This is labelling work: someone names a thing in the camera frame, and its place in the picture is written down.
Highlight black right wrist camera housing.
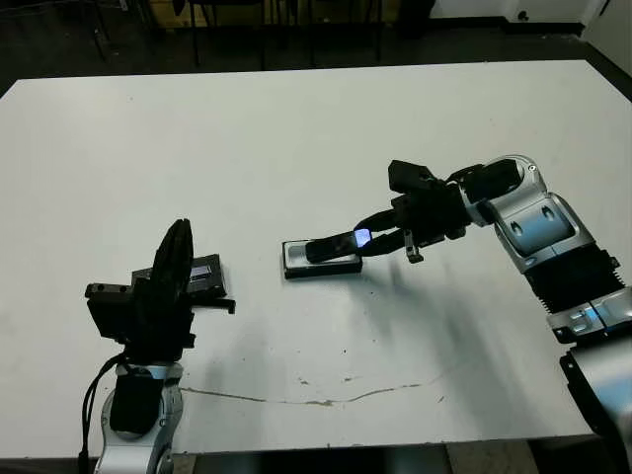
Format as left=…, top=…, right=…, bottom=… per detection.
left=387, top=160, right=438, bottom=197

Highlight black box with white insert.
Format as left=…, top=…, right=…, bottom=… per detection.
left=281, top=239, right=364, bottom=281

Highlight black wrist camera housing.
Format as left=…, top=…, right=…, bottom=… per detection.
left=84, top=281, right=140, bottom=343
left=387, top=160, right=438, bottom=197

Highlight black left wrist camera housing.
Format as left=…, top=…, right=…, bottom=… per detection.
left=84, top=281, right=140, bottom=343

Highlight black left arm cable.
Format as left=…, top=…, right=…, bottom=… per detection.
left=78, top=357, right=122, bottom=463

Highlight black slim camera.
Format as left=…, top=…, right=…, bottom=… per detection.
left=303, top=227, right=374, bottom=263

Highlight black metal furniture legs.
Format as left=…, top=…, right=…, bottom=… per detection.
left=91, top=0, right=159, bottom=60

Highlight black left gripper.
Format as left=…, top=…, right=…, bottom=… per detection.
left=122, top=218, right=237, bottom=364

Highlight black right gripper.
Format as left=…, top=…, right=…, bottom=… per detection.
left=353, top=180, right=468, bottom=264

